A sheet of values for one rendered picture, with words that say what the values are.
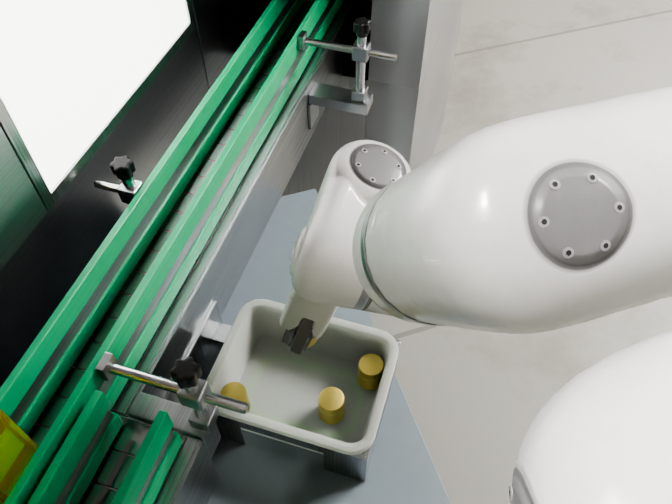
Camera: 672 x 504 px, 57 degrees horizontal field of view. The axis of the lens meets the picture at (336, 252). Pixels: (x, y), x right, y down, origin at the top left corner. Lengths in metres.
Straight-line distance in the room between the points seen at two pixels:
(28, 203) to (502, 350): 1.37
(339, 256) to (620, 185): 0.27
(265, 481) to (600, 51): 2.50
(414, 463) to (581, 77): 2.19
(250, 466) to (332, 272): 0.45
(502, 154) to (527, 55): 2.66
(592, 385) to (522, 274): 0.06
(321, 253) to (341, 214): 0.04
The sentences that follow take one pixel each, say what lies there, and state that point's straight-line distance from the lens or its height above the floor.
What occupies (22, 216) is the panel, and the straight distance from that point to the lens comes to 0.82.
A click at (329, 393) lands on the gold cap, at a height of 0.81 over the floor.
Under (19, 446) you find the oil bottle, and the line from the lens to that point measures 0.69.
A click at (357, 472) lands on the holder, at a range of 0.82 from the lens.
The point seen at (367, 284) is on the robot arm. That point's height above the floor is 1.28.
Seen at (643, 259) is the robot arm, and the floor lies 1.39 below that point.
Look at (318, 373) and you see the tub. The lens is 0.89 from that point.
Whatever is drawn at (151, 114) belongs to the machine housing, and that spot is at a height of 0.90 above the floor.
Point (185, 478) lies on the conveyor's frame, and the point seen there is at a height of 0.88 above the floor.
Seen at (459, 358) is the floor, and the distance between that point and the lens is 1.81.
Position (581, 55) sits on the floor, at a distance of 2.95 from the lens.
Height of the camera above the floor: 1.56
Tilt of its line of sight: 52 degrees down
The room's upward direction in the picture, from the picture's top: straight up
